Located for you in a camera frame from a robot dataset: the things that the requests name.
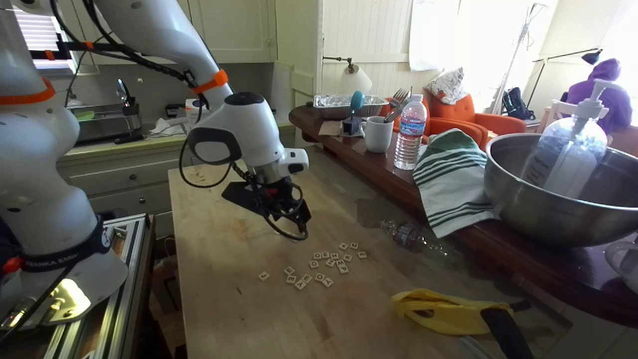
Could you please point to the brown paper sheet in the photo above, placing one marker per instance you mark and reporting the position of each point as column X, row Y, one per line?
column 329, row 129

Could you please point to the cream letter tile N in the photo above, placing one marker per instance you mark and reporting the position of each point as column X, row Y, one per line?
column 313, row 264

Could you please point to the white window blind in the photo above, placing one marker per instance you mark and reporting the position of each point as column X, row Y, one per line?
column 40, row 27

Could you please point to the black horizontal rod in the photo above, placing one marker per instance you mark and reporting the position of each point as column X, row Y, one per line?
column 100, row 49

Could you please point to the black faucet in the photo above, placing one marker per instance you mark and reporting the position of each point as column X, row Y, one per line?
column 126, row 107

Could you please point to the cream letter tile A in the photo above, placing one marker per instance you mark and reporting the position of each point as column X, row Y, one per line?
column 345, row 256

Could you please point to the cream letter tile E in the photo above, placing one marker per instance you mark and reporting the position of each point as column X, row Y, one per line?
column 289, row 272
column 329, row 254

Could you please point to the metal spoon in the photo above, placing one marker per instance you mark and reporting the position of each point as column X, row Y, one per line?
column 397, row 103

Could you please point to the crumpled clear plastic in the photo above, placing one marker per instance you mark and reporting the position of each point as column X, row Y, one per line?
column 411, row 236

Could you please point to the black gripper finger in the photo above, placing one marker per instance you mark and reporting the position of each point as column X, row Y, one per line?
column 299, row 212
column 283, row 220

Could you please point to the orange cushion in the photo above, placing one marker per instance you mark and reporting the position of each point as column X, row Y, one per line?
column 465, row 121

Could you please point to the black bag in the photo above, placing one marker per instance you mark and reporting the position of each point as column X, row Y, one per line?
column 514, row 103

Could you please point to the cream drawer cabinet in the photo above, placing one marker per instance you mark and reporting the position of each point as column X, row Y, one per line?
column 126, row 180

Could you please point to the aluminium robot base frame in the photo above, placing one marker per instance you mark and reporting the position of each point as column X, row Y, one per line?
column 100, row 332

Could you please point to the cream letter tile R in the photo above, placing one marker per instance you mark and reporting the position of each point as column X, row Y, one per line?
column 323, row 280

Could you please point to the teal round scoop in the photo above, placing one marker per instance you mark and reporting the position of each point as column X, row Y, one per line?
column 357, row 101

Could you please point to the white wall cabinet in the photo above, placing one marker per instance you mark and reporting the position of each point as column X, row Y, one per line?
column 239, row 31

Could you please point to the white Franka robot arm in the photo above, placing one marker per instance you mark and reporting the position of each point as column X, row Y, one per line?
column 40, row 200

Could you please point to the grey metal rack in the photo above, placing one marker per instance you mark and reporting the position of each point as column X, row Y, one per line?
column 92, row 127

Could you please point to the clear plastic water bottle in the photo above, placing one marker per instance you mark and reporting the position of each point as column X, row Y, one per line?
column 409, row 141

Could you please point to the large foil tray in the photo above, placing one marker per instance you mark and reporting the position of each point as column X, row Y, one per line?
column 331, row 101

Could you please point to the white crumpled cloth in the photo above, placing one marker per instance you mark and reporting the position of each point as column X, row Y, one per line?
column 170, row 127

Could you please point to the green striped white towel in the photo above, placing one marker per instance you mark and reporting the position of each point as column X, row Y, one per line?
column 451, row 186

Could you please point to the large steel mixing bowl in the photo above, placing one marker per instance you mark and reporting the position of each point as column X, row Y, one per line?
column 550, row 212

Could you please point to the purple plush toy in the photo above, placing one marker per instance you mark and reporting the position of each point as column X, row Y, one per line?
column 614, row 101

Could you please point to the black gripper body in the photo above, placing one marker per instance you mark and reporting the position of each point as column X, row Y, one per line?
column 255, row 196

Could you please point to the thin floor lamp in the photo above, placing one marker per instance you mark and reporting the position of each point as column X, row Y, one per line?
column 590, row 57

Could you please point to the white patterned cloth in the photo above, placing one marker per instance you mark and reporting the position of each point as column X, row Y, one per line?
column 449, row 85

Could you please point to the black block stand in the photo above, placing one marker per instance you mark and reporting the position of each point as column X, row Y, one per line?
column 351, row 127

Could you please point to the white globe table lamp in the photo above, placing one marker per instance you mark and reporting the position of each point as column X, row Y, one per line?
column 355, row 81

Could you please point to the cream letter tile J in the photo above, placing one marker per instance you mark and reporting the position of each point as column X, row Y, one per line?
column 263, row 276

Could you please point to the dark wooden side table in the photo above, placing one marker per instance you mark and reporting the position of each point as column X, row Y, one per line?
column 530, row 266

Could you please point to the white ceramic mug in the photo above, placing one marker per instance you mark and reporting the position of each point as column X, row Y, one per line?
column 377, row 137

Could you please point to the white pump bottle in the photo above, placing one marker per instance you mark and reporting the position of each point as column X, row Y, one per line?
column 564, row 157

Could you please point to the cream letter tile H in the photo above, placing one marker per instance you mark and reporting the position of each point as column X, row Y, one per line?
column 329, row 262

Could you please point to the cream letter tile M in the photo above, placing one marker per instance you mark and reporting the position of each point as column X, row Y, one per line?
column 343, row 268

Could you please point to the white plastic object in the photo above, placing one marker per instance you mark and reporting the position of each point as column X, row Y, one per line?
column 628, row 266

